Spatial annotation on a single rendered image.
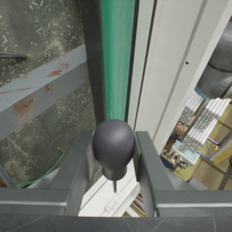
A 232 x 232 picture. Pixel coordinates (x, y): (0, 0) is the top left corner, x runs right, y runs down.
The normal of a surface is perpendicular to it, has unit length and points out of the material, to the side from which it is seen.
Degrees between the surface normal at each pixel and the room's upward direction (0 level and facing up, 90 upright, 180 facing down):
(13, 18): 0
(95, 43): 90
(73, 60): 90
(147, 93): 90
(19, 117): 0
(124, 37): 0
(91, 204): 90
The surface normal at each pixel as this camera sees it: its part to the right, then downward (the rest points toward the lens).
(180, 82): -0.66, 0.60
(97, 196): 0.00, -0.60
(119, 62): 0.75, 0.54
